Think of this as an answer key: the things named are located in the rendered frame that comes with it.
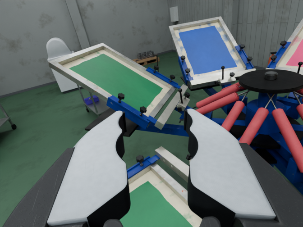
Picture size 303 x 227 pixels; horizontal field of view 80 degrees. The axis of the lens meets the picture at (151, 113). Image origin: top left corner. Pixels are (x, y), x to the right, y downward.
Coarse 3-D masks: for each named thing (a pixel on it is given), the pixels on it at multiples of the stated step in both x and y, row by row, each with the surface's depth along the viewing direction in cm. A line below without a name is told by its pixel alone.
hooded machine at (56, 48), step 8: (56, 40) 490; (48, 48) 490; (56, 48) 497; (64, 48) 505; (48, 56) 497; (56, 56) 505; (56, 72) 516; (56, 80) 525; (64, 80) 533; (64, 88) 542; (72, 88) 551; (80, 88) 564
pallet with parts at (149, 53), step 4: (144, 52) 736; (148, 52) 730; (152, 52) 708; (140, 56) 723; (144, 56) 727; (152, 56) 714; (140, 60) 701; (144, 60) 690; (148, 60) 684; (152, 60) 725; (156, 60) 696; (144, 64) 684
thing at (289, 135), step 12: (216, 96) 120; (228, 96) 105; (192, 108) 135; (204, 108) 115; (216, 108) 111; (240, 108) 98; (264, 108) 90; (276, 108) 89; (300, 108) 88; (228, 120) 98; (252, 120) 91; (276, 120) 87; (288, 120) 85; (252, 132) 88; (288, 132) 83; (288, 144) 82; (300, 144) 80; (300, 156) 78; (300, 168) 78
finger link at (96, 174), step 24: (120, 120) 12; (96, 144) 9; (120, 144) 10; (72, 168) 8; (96, 168) 8; (120, 168) 8; (72, 192) 7; (96, 192) 7; (120, 192) 7; (72, 216) 6; (96, 216) 6; (120, 216) 7
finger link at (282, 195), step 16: (240, 144) 9; (256, 160) 8; (256, 176) 7; (272, 176) 7; (272, 192) 7; (288, 192) 7; (272, 208) 6; (288, 208) 6; (240, 224) 6; (256, 224) 6; (272, 224) 6; (288, 224) 6
